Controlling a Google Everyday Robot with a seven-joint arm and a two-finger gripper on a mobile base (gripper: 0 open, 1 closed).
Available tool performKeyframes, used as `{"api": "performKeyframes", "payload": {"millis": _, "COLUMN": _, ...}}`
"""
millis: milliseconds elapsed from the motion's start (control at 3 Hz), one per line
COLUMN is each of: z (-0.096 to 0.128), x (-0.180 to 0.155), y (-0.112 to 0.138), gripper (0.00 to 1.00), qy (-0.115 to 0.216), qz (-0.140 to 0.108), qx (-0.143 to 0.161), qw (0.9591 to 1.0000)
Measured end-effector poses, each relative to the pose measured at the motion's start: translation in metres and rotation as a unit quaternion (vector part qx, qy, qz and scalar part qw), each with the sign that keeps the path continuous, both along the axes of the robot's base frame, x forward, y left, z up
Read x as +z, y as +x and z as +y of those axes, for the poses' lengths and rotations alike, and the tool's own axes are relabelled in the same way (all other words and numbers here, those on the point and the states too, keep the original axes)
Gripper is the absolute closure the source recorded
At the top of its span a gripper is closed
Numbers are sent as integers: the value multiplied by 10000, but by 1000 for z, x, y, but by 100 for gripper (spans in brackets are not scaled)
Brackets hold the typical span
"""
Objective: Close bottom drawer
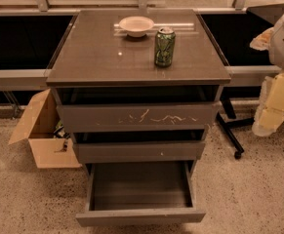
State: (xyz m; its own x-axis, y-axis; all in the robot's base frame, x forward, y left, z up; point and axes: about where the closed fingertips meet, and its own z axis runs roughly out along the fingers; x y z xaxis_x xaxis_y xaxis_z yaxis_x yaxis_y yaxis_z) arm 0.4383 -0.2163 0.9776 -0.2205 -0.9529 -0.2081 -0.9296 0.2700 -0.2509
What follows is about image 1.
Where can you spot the grey bottom drawer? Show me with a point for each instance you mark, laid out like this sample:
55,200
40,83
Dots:
139,193

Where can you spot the open cardboard box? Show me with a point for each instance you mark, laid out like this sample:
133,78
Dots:
37,125

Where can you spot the dark grey drawer cabinet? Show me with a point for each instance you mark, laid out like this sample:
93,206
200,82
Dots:
99,63

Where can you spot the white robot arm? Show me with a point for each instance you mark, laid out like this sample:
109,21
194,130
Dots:
276,46

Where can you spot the scratched grey top drawer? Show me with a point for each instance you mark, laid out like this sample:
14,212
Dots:
85,118

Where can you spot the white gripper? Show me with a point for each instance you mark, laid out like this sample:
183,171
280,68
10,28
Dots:
271,103

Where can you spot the green soda can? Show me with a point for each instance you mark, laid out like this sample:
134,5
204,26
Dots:
164,46

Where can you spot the grey middle drawer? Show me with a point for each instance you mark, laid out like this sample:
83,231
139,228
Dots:
143,146

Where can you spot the white ceramic bowl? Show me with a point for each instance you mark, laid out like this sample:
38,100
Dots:
136,26

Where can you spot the black rolling stand table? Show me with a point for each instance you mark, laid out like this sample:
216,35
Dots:
271,13

